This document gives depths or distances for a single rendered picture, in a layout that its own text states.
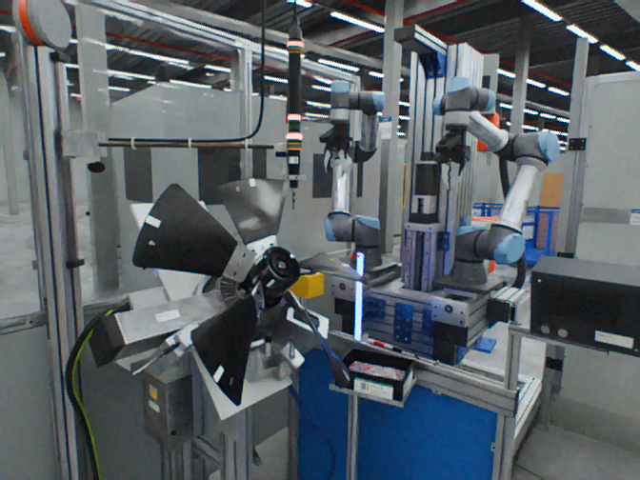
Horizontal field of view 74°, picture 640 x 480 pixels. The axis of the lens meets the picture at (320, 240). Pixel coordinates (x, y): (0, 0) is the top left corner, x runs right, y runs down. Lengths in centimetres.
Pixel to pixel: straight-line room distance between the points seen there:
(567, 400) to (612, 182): 125
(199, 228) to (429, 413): 96
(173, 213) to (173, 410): 64
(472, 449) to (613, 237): 154
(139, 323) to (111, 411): 86
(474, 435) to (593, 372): 146
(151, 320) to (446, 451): 103
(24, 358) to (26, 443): 29
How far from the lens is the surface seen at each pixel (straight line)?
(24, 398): 175
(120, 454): 200
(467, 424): 151
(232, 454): 143
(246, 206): 131
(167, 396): 142
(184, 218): 110
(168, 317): 110
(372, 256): 201
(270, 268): 112
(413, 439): 164
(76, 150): 142
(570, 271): 123
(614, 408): 294
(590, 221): 270
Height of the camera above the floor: 146
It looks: 9 degrees down
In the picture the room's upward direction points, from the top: 1 degrees clockwise
